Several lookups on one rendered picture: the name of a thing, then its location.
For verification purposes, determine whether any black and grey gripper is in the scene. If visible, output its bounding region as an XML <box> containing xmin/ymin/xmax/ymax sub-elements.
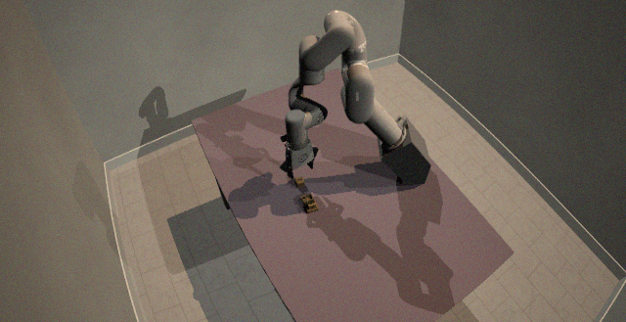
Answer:
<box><xmin>280</xmin><ymin>139</ymin><xmax>319</xmax><ymax>179</ymax></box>

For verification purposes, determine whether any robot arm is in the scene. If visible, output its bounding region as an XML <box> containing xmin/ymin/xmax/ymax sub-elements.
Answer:
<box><xmin>280</xmin><ymin>10</ymin><xmax>407</xmax><ymax>151</ymax></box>

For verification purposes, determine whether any yellow cube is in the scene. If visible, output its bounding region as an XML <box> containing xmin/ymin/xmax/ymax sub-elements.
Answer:
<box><xmin>306</xmin><ymin>199</ymin><xmax>316</xmax><ymax>210</ymax></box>
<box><xmin>295</xmin><ymin>176</ymin><xmax>305</xmax><ymax>188</ymax></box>

